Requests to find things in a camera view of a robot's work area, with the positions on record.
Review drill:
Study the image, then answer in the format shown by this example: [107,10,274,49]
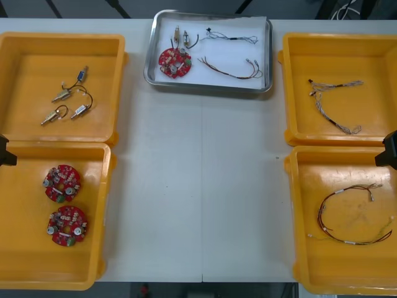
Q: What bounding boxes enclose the blue-white twisted wire harness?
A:
[308,78,365,89]
[309,90,363,135]
[200,27,259,45]

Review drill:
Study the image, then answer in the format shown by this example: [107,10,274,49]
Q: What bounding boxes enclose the blue label metal solenoid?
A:
[61,65,91,91]

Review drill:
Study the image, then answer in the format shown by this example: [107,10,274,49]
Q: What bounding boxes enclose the steel tray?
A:
[143,9,274,93]

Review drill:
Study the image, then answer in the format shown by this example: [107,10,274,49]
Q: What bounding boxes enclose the round red circuit board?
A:
[158,46,194,77]
[42,163,83,204]
[47,205,89,248]

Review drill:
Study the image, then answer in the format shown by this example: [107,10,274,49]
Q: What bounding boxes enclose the white label metal solenoid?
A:
[69,89,94,121]

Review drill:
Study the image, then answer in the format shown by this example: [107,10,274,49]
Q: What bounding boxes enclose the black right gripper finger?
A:
[383,130,397,153]
[374,149,397,170]

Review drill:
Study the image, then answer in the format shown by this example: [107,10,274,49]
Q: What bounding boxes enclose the red black green-yellow wire harness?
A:
[197,55,264,80]
[307,217,395,246]
[316,182,385,233]

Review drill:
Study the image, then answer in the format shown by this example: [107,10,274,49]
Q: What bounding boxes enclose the black stand leg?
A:
[45,0,64,19]
[105,0,132,19]
[231,0,252,19]

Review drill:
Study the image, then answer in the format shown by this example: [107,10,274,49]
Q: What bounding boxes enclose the yellow-orange plastic bin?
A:
[277,32,397,148]
[0,140,117,291]
[283,145,397,296]
[0,32,129,147]

